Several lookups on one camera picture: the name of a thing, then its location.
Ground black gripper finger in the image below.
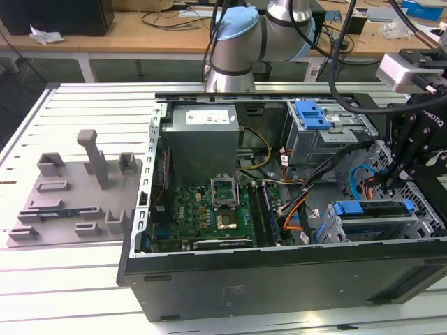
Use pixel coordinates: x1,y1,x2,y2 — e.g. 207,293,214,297
389,144,441,191
383,114,403,191

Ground orange black power wire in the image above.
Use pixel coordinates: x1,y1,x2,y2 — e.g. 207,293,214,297
362,173,381,200

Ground blue SATA wire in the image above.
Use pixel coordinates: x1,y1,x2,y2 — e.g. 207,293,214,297
349,163,388,200

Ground hard disk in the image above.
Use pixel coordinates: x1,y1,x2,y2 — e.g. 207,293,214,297
333,198,416,241

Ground metal disk bay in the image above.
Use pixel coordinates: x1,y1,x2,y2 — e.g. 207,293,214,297
314,198,437,245

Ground blue plastic drive latch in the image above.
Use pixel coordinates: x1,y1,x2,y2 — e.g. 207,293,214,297
295,100,331,131

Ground grey metal drive cage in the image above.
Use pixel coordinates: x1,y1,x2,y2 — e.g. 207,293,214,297
282,99,380,179

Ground open white carton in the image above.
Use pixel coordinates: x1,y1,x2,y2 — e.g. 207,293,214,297
428,27,447,45

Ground clear plastic bag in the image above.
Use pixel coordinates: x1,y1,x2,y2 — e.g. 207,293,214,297
382,17,420,39

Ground small black box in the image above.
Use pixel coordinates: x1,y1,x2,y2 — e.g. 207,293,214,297
344,13,367,35

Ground blue carton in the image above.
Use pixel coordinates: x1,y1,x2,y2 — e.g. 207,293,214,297
401,0,447,20

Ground grey flat device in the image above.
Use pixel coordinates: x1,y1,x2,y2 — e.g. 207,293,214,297
366,6,408,24

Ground black tower box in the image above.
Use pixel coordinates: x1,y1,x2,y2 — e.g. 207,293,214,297
310,8,328,39

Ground black RAM slot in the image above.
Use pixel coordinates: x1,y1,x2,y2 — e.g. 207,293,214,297
258,184,277,246
248,184,266,246
253,184,271,246

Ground CPU socket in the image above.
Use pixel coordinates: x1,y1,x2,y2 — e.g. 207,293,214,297
214,207,238,231

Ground grey power supply unit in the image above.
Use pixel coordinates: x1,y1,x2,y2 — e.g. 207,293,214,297
161,104,245,175

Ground black graphics card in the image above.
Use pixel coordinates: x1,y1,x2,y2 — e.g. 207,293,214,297
193,238,253,249

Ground black open PC case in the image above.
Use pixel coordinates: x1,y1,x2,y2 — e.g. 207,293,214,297
116,91,447,322

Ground green Dell motherboard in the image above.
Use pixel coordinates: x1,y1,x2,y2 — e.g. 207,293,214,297
149,183,291,252

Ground black case fan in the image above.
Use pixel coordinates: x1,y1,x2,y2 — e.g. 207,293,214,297
152,144,175,214

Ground blue VGA port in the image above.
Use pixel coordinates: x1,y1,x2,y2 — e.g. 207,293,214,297
153,225,173,241

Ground brown cardboard piece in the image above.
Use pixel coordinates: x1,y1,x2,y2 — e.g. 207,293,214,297
113,0,174,12

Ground wooden desk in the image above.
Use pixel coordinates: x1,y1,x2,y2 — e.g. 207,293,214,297
0,0,447,83

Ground grey plastic parts rack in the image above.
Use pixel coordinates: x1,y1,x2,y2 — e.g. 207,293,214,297
5,129,144,248

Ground RAM stick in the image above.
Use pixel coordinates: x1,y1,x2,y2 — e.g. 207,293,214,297
37,208,85,219

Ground large black box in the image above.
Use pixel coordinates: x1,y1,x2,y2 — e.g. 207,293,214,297
0,0,115,37

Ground crumpled white paper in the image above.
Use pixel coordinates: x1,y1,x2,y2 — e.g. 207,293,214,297
29,24,66,45

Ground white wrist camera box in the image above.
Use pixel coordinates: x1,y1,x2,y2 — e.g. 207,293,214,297
375,52,446,94

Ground black cable bundle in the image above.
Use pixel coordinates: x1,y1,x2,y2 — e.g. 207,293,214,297
279,139,374,217

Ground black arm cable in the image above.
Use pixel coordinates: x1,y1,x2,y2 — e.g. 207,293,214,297
328,0,425,114

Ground yellow black power wires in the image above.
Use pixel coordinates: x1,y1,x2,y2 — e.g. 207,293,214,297
237,126,273,172

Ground orange flat wire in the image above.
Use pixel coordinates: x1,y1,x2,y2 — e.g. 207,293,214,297
283,200,308,232

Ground thin wire locking lever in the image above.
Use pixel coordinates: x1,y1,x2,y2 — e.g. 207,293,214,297
233,171,242,209

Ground metal socket cover frame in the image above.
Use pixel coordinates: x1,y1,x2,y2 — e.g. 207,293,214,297
210,173,239,210

